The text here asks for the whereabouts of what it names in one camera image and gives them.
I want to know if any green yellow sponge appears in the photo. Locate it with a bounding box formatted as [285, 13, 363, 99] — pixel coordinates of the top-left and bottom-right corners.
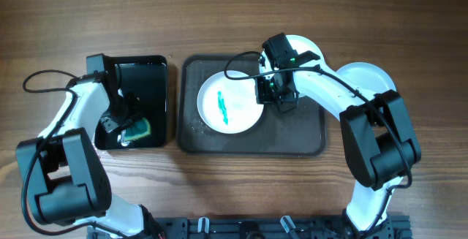
[122, 118, 151, 142]

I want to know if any white plate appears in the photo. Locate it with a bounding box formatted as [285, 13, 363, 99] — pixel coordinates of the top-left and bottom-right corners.
[258, 34, 325, 99]
[197, 70, 264, 134]

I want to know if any light blue plate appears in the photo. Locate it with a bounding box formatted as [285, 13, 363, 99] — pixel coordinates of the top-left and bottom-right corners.
[336, 62, 396, 94]

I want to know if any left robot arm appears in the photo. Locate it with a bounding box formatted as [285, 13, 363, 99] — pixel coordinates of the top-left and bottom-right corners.
[16, 54, 168, 238]

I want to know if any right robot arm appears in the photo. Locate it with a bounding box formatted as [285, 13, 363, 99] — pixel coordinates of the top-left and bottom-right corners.
[255, 33, 421, 236]

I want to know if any black water tray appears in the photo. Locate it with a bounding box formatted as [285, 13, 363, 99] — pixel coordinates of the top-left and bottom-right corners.
[86, 54, 168, 150]

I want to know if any dark brown serving tray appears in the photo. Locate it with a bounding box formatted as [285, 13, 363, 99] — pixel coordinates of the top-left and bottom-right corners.
[176, 54, 327, 156]

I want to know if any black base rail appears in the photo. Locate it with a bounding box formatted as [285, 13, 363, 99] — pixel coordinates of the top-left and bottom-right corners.
[86, 215, 413, 239]

